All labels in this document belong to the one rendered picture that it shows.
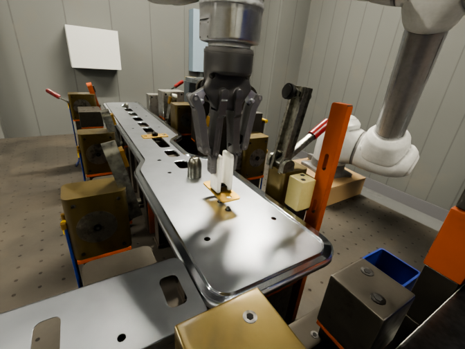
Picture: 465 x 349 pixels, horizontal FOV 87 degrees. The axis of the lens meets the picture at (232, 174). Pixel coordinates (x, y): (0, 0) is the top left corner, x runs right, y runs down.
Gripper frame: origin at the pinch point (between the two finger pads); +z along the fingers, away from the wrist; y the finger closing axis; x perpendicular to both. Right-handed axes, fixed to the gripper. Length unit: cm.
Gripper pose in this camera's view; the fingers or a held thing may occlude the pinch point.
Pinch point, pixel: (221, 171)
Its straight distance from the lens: 45.1
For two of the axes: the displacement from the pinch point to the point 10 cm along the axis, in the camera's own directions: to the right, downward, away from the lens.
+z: -0.7, 9.1, 4.1
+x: 5.1, 3.9, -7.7
